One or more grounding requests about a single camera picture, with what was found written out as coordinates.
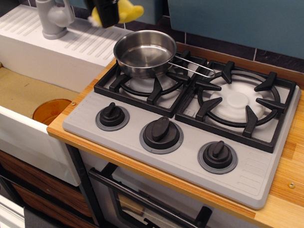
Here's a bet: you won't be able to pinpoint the black left burner grate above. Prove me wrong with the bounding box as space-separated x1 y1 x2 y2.
94 50 208 118

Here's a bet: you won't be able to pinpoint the black right burner grate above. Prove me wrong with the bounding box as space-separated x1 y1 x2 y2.
175 61 301 154

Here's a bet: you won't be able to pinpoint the teal wall cabinet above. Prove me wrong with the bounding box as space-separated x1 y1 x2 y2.
70 0 304 70

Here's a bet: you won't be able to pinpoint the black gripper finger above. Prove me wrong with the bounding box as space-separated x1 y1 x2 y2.
94 0 119 28

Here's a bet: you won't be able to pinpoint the black oven door handle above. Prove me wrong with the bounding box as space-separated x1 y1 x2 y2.
88 163 212 228

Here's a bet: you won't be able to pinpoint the yellow stuffed duck toy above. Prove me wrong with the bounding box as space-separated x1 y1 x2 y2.
88 0 144 28

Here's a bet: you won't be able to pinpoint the grey toy faucet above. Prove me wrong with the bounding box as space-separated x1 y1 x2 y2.
35 0 75 40

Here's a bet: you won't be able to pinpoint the black burner grate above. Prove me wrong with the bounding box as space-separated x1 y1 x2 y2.
175 61 301 154
94 50 208 118

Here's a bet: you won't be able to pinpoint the grey toy stove top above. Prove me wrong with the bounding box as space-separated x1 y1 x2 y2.
62 89 290 209

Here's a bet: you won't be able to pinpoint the toy oven door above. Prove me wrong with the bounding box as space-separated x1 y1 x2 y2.
87 163 258 228

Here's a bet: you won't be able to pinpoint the white toy sink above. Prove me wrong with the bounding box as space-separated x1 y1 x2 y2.
0 5 128 186

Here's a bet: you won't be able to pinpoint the stainless steel pan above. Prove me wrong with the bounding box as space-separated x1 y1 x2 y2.
113 29 216 79

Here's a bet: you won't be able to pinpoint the orange sink drain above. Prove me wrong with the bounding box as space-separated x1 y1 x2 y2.
32 98 72 125

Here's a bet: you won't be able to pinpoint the black middle stove knob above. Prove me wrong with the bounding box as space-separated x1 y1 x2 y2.
139 116 184 155

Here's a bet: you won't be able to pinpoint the black stove knob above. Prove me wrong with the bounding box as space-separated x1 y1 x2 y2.
197 140 238 175
139 116 184 155
95 102 130 132

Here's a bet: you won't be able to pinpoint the black right stove knob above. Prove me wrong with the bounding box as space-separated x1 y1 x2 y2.
197 140 238 175

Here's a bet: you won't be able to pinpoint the wooden drawer fronts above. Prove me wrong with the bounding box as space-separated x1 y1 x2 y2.
0 150 98 228

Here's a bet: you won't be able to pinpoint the black left stove knob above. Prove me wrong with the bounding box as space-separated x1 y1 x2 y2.
95 102 130 132

